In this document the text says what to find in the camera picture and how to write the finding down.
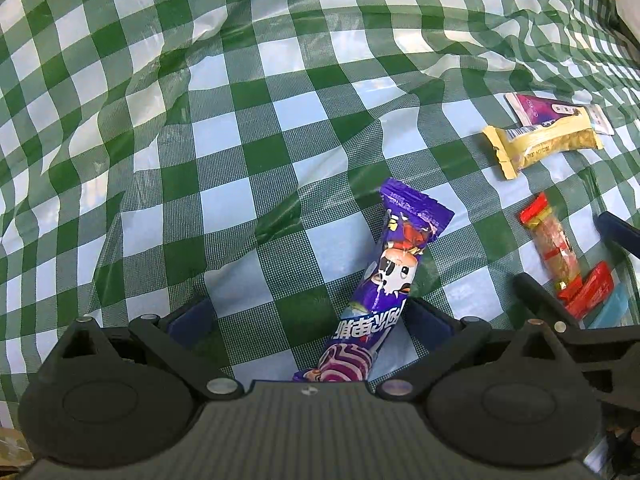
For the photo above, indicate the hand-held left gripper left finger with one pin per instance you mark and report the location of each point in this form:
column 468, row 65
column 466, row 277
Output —
column 192, row 317

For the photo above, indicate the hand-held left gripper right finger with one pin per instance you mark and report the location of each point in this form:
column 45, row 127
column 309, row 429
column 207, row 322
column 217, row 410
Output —
column 431, row 322

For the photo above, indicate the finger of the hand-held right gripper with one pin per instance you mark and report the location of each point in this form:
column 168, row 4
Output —
column 622, row 235
column 542, row 302

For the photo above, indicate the red and white snack packet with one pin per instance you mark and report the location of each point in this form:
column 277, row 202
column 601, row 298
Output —
column 590, row 290

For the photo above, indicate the light blue snack packet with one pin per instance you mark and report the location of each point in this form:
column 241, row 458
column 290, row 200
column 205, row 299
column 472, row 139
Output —
column 612, row 310

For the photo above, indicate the clear red-ended snack packet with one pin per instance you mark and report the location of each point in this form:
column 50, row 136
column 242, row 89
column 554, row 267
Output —
column 552, row 240

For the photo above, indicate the purple cow print snack packet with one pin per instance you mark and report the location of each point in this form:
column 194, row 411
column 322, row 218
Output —
column 390, row 270

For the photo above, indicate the yellow snack packet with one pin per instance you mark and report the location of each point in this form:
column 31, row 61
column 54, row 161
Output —
column 545, row 145

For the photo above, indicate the green checkered cloth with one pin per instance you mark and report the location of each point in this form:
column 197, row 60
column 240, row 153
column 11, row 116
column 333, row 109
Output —
column 225, row 110

